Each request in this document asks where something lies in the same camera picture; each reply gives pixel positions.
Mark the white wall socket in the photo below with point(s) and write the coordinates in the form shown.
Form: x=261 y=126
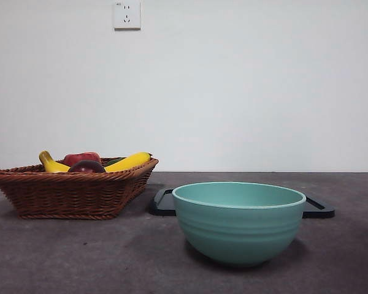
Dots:
x=127 y=15

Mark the red apple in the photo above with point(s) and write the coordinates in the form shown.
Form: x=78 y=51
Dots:
x=79 y=157

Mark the teal ceramic bowl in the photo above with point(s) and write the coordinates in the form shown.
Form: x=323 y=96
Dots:
x=239 y=232

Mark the dark rectangular tray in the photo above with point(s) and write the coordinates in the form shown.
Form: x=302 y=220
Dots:
x=162 y=208

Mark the yellow banana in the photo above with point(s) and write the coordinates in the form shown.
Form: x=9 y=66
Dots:
x=125 y=162

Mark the dark purple plum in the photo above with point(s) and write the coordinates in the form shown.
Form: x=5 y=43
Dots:
x=87 y=167

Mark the brown wicker basket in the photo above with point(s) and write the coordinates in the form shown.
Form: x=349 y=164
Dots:
x=70 y=196

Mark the green avocado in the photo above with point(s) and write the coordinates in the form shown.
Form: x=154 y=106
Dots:
x=115 y=160

